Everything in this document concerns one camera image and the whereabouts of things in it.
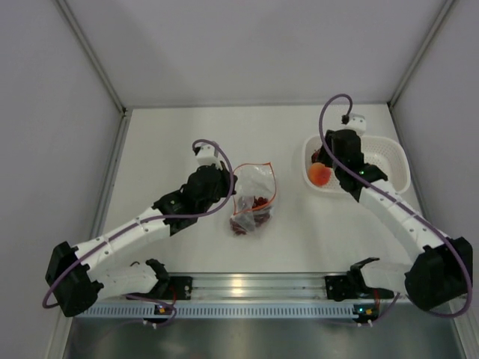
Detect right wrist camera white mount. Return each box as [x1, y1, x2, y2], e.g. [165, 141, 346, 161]
[341, 114, 367, 137]

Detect white slotted cable duct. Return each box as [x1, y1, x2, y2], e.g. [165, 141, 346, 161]
[79, 301, 377, 319]

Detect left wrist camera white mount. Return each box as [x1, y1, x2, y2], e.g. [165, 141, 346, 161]
[193, 142, 222, 169]

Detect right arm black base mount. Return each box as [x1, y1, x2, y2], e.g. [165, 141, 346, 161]
[325, 274, 370, 301]

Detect dark red fake apple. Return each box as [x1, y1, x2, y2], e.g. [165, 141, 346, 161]
[311, 149, 323, 164]

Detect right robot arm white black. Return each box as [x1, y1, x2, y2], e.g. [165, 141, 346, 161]
[322, 129, 473, 311]

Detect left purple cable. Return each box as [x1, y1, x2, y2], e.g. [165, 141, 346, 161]
[41, 139, 237, 330]

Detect white perforated plastic basket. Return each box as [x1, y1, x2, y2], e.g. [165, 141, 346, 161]
[301, 135, 411, 197]

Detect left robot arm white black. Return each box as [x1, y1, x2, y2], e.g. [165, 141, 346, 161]
[45, 162, 237, 317]

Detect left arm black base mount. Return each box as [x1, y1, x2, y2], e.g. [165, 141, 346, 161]
[155, 275, 193, 301]

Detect purple fake grapes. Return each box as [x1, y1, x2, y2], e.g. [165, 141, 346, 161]
[229, 196, 272, 236]

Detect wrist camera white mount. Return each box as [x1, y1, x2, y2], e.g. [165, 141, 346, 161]
[193, 142, 222, 169]
[341, 114, 367, 137]

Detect aluminium mounting rail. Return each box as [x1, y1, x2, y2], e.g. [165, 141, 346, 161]
[164, 271, 412, 302]

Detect clear zip top bag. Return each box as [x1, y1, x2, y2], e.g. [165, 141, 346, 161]
[229, 162, 278, 236]

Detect orange fake peach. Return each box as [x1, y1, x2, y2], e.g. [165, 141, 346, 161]
[308, 162, 332, 187]

